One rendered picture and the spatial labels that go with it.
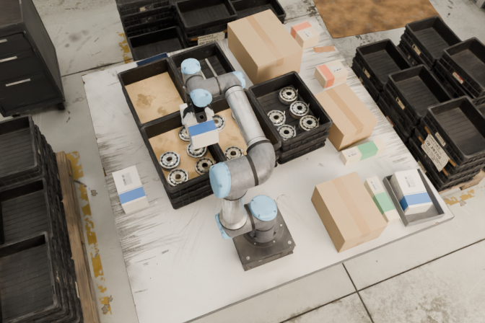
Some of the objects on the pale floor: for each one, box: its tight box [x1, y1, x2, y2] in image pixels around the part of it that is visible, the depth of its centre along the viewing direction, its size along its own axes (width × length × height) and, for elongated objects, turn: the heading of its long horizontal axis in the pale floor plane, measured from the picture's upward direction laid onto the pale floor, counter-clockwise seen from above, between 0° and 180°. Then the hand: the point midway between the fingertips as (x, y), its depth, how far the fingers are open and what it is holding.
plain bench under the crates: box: [81, 16, 455, 323], centre depth 269 cm, size 160×160×70 cm
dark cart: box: [0, 0, 66, 118], centre depth 309 cm, size 60×45×90 cm
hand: (198, 121), depth 196 cm, fingers closed on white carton, 13 cm apart
